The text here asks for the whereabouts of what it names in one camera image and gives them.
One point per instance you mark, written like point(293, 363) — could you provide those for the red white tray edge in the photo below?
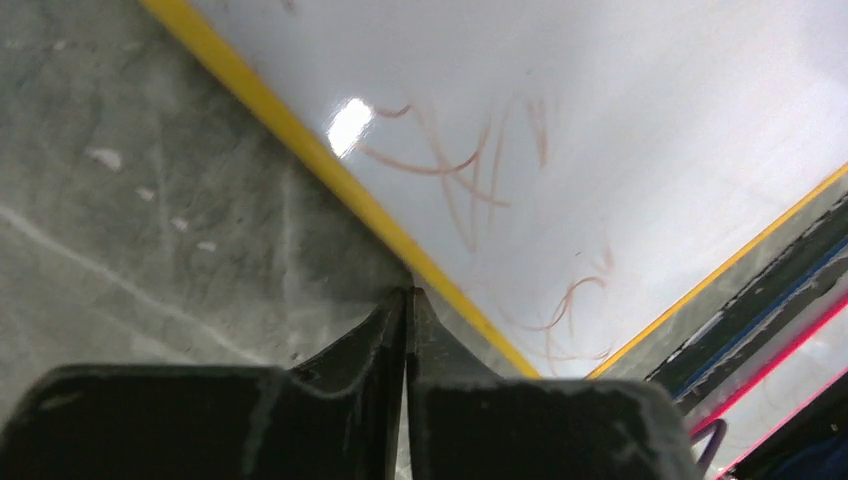
point(775, 386)

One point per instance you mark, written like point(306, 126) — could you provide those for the black aluminium base frame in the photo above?
point(805, 271)

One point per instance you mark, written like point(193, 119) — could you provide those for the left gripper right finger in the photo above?
point(468, 422)

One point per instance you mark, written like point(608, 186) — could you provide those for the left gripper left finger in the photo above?
point(333, 416)

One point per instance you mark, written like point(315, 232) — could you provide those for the yellow framed whiteboard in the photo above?
point(566, 174)

